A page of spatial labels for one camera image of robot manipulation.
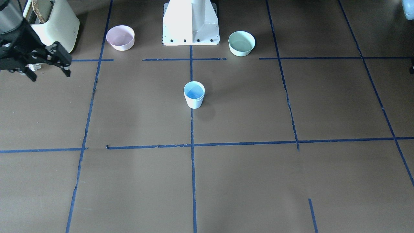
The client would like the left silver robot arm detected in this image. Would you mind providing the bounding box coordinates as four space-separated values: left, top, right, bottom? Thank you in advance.
401 0 414 75

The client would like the light blue cup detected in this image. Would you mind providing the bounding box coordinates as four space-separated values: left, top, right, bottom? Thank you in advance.
183 81 205 99
185 97 203 109

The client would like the toast bread slice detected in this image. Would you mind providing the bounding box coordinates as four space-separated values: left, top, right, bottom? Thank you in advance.
32 0 53 24

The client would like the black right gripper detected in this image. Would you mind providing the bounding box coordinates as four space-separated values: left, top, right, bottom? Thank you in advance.
0 19 71 82

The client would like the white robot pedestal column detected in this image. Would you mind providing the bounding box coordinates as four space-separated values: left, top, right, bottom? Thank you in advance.
162 0 220 46

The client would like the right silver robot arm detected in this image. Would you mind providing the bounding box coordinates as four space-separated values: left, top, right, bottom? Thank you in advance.
0 0 72 82

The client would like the mint green bowl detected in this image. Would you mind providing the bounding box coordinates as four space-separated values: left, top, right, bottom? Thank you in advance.
228 31 256 57

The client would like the cream white toaster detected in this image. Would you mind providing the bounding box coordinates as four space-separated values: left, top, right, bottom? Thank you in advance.
23 0 80 53

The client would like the pink bowl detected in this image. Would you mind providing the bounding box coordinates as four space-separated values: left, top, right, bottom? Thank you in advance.
105 25 136 51

